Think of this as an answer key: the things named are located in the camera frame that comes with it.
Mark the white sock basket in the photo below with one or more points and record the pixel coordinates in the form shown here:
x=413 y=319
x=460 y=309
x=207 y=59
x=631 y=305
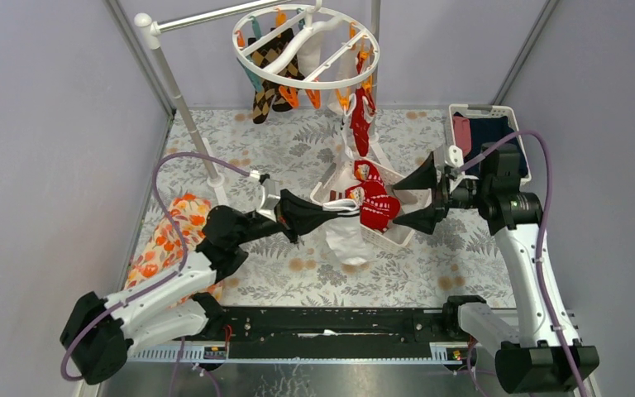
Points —
x=338 y=178

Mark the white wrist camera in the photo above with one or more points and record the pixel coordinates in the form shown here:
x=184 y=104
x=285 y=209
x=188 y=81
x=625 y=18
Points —
x=450 y=157
x=270 y=195

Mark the red dotted sock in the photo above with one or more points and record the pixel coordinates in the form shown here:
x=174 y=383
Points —
x=378 y=209

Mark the dark navy folded cloth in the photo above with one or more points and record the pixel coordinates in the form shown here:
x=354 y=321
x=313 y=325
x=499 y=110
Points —
x=486 y=130

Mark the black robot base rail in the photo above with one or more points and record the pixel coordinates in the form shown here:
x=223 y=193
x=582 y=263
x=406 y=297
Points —
x=336 y=334

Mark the pink folded cloth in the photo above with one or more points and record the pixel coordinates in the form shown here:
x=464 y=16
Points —
x=462 y=133

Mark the silver drying rack frame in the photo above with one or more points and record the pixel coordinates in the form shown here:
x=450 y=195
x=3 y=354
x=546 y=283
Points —
x=180 y=104

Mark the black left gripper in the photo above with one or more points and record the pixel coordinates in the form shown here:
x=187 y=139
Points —
x=285 y=214

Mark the red white hanging sock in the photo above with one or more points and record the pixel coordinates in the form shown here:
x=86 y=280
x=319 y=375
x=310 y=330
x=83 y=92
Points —
x=363 y=116

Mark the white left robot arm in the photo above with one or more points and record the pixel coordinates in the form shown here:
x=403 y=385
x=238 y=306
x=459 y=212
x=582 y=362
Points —
x=101 y=333

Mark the orange clothes clip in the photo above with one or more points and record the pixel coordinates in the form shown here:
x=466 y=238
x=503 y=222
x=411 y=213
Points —
x=346 y=101
x=290 y=95

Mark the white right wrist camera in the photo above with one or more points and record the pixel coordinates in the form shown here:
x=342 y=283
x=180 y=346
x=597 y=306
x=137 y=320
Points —
x=450 y=157

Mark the white sock with black stripes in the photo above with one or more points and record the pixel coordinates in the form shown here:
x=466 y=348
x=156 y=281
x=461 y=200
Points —
x=347 y=153

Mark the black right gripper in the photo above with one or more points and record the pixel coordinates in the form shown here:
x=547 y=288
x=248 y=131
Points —
x=425 y=220

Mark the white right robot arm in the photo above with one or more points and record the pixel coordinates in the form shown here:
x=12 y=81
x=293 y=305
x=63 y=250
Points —
x=543 y=353

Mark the white basket with dark clothes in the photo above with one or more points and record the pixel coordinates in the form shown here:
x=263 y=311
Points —
x=478 y=111

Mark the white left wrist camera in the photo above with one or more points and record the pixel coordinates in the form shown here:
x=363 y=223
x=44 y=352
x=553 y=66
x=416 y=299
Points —
x=270 y=195

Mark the white round clip hanger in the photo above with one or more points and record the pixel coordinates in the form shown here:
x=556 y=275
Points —
x=348 y=66

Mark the orange floral cloth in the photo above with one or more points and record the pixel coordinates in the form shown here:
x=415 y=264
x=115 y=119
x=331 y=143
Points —
x=163 y=250

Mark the red santa sock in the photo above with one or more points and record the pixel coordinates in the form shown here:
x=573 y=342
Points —
x=365 y=171
x=357 y=194

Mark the floral patterned table mat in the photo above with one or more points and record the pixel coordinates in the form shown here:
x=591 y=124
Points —
x=296 y=148

